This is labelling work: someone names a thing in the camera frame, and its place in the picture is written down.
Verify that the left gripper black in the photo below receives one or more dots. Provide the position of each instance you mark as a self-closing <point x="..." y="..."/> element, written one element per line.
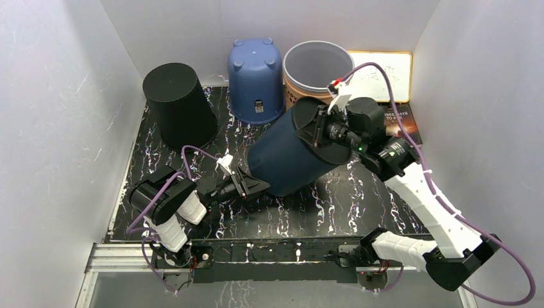
<point x="252" y="185"/>

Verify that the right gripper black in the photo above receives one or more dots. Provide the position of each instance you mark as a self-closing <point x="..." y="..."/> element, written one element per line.
<point x="312" y="131"/>

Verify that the large dark blue bucket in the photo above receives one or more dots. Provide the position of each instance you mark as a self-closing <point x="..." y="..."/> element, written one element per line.
<point x="287" y="163"/>

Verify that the light blue plastic bucket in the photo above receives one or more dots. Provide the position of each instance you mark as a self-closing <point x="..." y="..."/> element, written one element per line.
<point x="255" y="81"/>

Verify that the black ribbed plastic bucket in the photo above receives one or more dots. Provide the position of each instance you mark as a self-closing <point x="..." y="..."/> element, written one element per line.
<point x="179" y="105"/>

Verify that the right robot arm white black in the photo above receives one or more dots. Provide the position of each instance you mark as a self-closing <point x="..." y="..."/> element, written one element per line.
<point x="455" y="251"/>

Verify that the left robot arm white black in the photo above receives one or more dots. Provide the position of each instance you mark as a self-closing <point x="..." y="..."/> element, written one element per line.
<point x="164" y="197"/>

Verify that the Three Days To See book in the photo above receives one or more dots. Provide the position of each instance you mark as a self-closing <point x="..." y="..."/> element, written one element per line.
<point x="407" y="119"/>

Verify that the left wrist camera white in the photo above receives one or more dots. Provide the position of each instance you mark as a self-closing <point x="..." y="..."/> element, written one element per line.
<point x="224" y="163"/>

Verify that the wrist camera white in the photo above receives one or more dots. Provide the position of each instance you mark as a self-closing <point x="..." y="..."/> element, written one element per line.
<point x="224" y="163"/>
<point x="340" y="93"/>

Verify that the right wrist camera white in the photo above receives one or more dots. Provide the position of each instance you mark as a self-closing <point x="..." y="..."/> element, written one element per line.
<point x="340" y="93"/>

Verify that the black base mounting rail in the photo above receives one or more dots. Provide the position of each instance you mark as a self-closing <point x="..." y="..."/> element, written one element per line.
<point x="288" y="259"/>

